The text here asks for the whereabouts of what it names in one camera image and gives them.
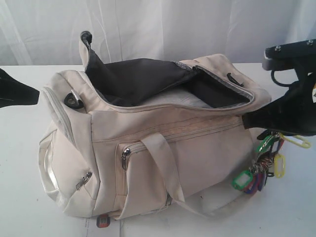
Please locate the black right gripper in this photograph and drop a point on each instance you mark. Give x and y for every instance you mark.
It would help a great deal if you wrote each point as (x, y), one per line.
(293, 113)

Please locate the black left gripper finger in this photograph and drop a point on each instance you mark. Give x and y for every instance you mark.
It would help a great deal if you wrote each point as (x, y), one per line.
(15, 93)

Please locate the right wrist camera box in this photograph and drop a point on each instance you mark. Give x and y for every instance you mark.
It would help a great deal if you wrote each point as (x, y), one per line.
(289, 56)

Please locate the colourful key tag bunch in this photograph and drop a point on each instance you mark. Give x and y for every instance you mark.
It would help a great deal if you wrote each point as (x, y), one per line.
(268, 163)

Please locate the colourful sticker on table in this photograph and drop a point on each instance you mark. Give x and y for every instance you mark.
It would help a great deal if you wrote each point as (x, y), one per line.
(103, 221)

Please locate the cream fabric duffel bag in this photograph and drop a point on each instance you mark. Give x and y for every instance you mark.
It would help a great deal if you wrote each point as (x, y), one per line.
(133, 137)

